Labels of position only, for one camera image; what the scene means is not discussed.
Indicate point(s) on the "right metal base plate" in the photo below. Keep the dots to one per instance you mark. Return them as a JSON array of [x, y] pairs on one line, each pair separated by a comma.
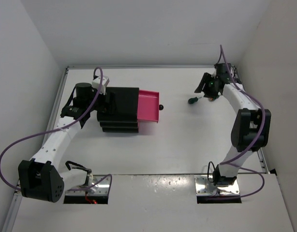
[[205, 188]]

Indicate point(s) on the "metal base plate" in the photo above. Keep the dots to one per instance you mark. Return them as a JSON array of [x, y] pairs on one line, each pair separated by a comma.
[[205, 188], [99, 186]]

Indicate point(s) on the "green handled stubby screwdriver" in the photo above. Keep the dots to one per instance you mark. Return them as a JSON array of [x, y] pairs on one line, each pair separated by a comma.
[[193, 100]]

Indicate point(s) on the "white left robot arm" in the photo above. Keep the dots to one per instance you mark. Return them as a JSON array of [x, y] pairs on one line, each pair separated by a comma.
[[39, 177]]

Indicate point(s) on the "black drawer cabinet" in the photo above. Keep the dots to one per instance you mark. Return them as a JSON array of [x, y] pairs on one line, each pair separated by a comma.
[[124, 119]]

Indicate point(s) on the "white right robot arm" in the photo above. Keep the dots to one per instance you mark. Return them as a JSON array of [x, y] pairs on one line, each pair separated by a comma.
[[250, 131]]

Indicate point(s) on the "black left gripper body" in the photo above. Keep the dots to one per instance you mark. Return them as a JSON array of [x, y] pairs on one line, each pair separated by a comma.
[[101, 105]]

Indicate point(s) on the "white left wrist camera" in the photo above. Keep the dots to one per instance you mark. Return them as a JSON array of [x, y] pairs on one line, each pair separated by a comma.
[[100, 83]]

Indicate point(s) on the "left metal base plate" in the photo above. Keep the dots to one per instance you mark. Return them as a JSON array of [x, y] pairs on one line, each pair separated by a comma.
[[99, 186]]

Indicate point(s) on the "orange green handled screwdriver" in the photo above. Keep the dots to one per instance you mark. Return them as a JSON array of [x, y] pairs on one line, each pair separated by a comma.
[[211, 99]]

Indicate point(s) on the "pink top drawer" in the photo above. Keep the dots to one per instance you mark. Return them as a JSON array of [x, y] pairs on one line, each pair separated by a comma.
[[148, 106]]

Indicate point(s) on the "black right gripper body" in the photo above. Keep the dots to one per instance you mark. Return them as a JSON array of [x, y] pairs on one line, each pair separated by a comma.
[[210, 91]]

